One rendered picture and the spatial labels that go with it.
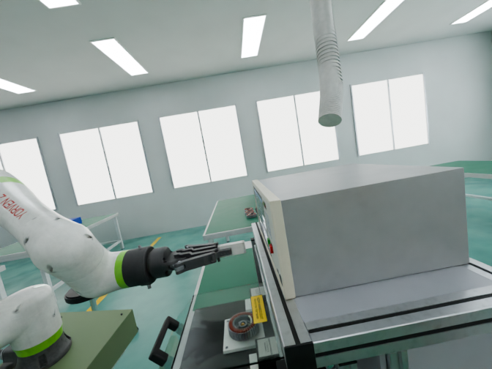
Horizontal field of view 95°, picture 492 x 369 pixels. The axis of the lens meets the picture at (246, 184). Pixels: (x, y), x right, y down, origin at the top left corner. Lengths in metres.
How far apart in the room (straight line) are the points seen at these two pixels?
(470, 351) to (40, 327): 1.10
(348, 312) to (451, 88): 7.18
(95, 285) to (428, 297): 0.68
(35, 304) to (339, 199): 0.95
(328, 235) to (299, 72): 5.41
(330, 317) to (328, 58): 1.77
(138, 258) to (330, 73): 1.71
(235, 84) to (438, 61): 4.71
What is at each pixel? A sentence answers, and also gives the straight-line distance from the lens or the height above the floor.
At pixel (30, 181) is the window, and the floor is 1.70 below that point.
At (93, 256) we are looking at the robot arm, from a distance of 0.62.
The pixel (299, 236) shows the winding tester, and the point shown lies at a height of 1.24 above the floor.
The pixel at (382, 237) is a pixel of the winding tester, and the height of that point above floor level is 1.21.
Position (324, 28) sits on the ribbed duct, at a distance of 2.13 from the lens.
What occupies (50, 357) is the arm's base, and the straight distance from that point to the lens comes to 1.13.
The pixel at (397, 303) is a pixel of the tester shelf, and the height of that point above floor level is 1.11.
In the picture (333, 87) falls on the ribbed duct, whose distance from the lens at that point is 1.86.
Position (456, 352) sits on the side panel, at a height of 1.03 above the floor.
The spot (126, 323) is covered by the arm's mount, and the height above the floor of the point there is 0.83.
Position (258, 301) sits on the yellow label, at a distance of 0.61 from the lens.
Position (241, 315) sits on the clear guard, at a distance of 0.58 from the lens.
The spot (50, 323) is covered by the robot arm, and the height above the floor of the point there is 0.98.
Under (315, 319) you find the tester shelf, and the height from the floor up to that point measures 1.11.
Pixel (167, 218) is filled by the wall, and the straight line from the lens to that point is 5.65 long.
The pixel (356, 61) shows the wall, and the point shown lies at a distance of 6.33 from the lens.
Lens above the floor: 1.41
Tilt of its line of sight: 7 degrees down
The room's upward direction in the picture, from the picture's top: 10 degrees counter-clockwise
